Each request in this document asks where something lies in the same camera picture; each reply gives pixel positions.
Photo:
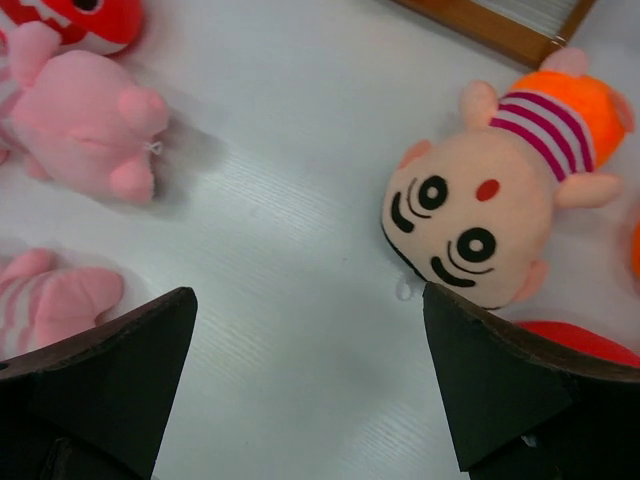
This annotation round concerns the boy doll face up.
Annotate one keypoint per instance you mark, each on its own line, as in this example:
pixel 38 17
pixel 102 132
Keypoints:
pixel 474 211

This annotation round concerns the wooden three-tier shelf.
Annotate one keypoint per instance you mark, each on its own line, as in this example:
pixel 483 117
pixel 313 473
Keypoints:
pixel 526 32

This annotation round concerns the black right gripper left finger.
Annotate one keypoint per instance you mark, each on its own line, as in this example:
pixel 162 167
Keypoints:
pixel 96 405

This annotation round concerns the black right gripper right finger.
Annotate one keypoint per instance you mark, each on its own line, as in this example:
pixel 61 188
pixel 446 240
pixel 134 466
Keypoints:
pixel 515 415

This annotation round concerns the boy doll black hair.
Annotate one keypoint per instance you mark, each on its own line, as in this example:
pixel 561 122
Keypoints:
pixel 631 240

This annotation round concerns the red shark plush centre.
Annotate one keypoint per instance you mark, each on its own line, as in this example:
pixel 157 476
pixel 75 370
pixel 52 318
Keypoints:
pixel 104 27

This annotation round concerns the red shark plush right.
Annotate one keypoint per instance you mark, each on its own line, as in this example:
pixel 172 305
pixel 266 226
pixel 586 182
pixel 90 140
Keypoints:
pixel 564 342

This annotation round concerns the pink pig plush upper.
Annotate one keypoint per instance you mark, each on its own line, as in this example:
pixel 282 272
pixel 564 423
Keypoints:
pixel 77 117

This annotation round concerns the pink pig plush lower right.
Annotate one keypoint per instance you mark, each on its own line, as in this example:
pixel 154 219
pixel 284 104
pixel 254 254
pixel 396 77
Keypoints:
pixel 42 304

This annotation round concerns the pink pig plush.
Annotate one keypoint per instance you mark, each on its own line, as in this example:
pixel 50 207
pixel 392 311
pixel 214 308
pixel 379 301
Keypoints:
pixel 77 117
pixel 42 304

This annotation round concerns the red shark plush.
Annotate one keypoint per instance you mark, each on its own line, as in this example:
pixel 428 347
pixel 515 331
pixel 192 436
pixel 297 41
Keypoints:
pixel 564 342
pixel 104 27

